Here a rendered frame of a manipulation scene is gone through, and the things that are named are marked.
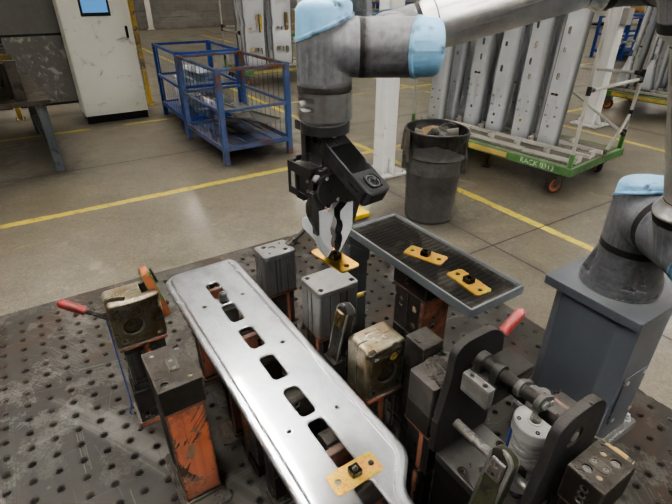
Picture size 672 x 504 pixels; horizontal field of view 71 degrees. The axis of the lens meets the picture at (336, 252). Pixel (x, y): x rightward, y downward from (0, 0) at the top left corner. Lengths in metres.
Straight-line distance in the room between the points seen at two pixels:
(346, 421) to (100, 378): 0.83
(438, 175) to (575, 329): 2.56
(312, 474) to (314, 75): 0.57
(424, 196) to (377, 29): 3.03
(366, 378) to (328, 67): 0.53
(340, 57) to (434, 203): 3.06
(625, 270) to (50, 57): 7.57
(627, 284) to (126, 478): 1.11
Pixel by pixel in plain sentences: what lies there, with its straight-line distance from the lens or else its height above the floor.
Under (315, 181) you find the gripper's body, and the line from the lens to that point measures 0.68.
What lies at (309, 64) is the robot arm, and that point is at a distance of 0.65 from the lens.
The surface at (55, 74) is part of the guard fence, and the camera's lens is 7.98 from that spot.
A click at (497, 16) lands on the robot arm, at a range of 0.80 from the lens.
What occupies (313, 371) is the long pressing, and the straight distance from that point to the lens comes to 0.92.
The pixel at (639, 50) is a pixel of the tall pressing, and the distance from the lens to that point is 8.58.
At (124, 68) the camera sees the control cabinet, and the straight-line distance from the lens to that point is 7.23.
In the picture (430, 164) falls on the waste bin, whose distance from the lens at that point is 3.52.
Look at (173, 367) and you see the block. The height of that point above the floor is 1.03.
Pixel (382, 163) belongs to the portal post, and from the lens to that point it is 4.65.
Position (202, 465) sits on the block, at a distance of 1.07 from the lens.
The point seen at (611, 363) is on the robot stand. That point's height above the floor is 0.97.
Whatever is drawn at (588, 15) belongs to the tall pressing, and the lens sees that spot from 4.88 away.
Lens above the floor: 1.64
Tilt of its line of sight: 30 degrees down
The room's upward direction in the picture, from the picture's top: straight up
